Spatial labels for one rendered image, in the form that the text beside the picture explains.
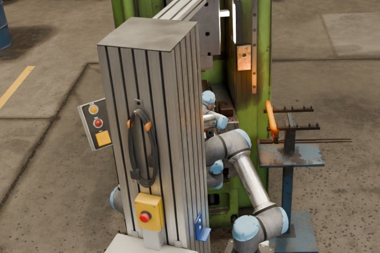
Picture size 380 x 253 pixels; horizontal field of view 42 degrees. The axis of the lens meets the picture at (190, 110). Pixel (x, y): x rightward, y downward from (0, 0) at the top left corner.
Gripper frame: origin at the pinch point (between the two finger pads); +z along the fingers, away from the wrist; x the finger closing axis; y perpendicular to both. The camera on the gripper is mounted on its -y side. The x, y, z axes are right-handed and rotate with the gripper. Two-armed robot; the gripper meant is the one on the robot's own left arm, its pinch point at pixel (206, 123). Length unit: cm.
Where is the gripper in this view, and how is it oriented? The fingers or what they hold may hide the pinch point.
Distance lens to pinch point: 305.1
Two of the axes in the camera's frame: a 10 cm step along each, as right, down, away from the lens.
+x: 9.9, -1.0, 0.5
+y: 1.1, 8.6, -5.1
